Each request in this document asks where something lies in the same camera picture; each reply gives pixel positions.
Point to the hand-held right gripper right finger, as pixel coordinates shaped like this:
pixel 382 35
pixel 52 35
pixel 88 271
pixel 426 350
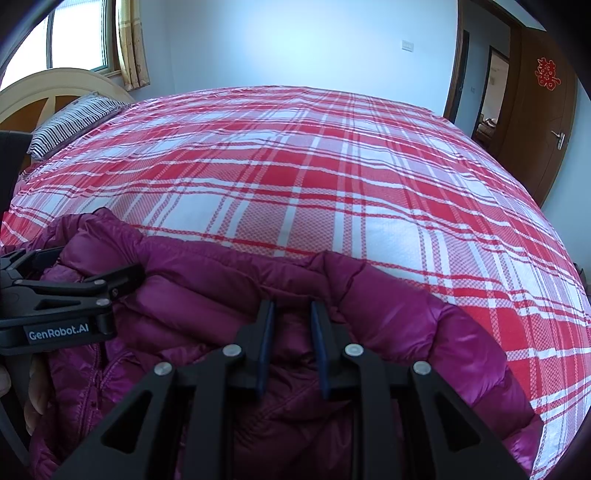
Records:
pixel 318 350

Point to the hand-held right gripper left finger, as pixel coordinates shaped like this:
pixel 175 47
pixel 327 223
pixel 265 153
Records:
pixel 265 350

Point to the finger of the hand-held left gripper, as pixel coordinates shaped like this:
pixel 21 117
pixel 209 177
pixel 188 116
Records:
pixel 120 277
pixel 27 263

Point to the purple down jacket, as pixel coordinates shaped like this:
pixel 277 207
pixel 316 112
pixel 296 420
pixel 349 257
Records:
pixel 207 295

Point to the person's left hand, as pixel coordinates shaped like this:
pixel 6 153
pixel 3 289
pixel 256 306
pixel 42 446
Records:
pixel 40 383

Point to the striped pillow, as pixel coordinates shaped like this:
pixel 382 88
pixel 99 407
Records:
pixel 69 124

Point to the bed with red plaid sheet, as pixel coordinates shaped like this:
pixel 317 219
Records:
pixel 300 184

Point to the cream and brown headboard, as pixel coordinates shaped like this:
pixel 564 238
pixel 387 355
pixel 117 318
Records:
pixel 27 92

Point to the yellow curtain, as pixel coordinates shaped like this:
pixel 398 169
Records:
pixel 134 50

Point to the window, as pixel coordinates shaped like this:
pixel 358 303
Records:
pixel 78 37

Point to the brown wooden door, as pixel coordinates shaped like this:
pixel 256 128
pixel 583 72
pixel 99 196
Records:
pixel 531 138

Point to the red paper door decoration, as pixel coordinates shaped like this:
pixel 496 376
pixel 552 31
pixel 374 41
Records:
pixel 548 74

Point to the brown door frame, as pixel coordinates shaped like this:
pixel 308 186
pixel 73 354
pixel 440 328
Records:
pixel 453 92

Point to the white wall switch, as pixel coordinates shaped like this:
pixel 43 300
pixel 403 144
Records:
pixel 407 45

